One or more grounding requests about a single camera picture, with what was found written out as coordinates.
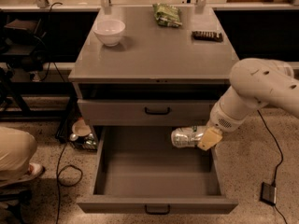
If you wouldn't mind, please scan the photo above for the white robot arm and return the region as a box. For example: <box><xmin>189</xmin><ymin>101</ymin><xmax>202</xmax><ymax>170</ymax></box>
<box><xmin>197</xmin><ymin>58</ymin><xmax>299</xmax><ymax>150</ymax></box>

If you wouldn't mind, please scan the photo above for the white sneaker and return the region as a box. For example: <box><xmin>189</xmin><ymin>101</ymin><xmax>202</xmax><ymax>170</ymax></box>
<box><xmin>27</xmin><ymin>163</ymin><xmax>45</xmax><ymax>179</ymax></box>

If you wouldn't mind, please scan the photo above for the black floor cable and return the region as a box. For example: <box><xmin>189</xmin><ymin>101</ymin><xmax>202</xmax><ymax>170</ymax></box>
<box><xmin>54</xmin><ymin>142</ymin><xmax>84</xmax><ymax>224</ymax></box>

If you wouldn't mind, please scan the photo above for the closed grey upper drawer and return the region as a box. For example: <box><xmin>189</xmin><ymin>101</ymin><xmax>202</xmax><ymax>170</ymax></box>
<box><xmin>78</xmin><ymin>99</ymin><xmax>214</xmax><ymax>126</ymax></box>

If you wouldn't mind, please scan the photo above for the crushed 7up can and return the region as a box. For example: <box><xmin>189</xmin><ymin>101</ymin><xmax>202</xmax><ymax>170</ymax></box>
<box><xmin>171</xmin><ymin>126</ymin><xmax>206</xmax><ymax>148</ymax></box>

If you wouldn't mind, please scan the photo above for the grey drawer cabinet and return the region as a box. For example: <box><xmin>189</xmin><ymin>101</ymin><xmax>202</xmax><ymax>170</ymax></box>
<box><xmin>68</xmin><ymin>5</ymin><xmax>250</xmax><ymax>142</ymax></box>

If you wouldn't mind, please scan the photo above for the person's beige trouser leg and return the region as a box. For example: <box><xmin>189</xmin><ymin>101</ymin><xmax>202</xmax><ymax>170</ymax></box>
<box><xmin>0</xmin><ymin>127</ymin><xmax>37</xmax><ymax>184</ymax></box>

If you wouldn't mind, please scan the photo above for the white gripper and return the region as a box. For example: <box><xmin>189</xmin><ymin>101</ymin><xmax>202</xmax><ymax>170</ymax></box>
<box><xmin>197</xmin><ymin>102</ymin><xmax>247</xmax><ymax>151</ymax></box>

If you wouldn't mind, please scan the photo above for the open grey bottom drawer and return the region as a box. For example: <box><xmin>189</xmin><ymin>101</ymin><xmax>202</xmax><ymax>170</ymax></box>
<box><xmin>78</xmin><ymin>126</ymin><xmax>238</xmax><ymax>215</ymax></box>

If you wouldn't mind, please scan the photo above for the wire basket with dishes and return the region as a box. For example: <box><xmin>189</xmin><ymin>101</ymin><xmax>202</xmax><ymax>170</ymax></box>
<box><xmin>55</xmin><ymin>110</ymin><xmax>97</xmax><ymax>151</ymax></box>

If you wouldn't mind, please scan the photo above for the dark chocolate bar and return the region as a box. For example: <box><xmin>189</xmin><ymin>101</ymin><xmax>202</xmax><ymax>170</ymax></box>
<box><xmin>192</xmin><ymin>31</ymin><xmax>223</xmax><ymax>42</ymax></box>

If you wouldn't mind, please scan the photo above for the black equipment stand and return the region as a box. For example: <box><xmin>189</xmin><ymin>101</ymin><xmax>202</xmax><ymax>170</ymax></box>
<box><xmin>0</xmin><ymin>9</ymin><xmax>50</xmax><ymax>117</ymax></box>

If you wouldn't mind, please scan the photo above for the white ceramic bowl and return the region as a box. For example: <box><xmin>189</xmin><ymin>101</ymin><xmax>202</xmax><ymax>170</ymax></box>
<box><xmin>93</xmin><ymin>20</ymin><xmax>126</xmax><ymax>47</ymax></box>

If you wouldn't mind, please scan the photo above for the black power adapter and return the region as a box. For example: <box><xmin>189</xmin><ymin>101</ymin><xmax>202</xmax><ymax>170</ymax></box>
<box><xmin>260</xmin><ymin>182</ymin><xmax>277</xmax><ymax>206</ymax></box>

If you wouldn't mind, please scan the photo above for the black adapter cable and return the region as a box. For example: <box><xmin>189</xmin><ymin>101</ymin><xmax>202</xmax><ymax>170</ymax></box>
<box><xmin>257</xmin><ymin>109</ymin><xmax>289</xmax><ymax>224</ymax></box>

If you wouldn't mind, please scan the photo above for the green snack bag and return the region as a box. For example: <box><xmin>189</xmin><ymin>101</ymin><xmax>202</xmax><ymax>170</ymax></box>
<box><xmin>152</xmin><ymin>3</ymin><xmax>182</xmax><ymax>28</ymax></box>

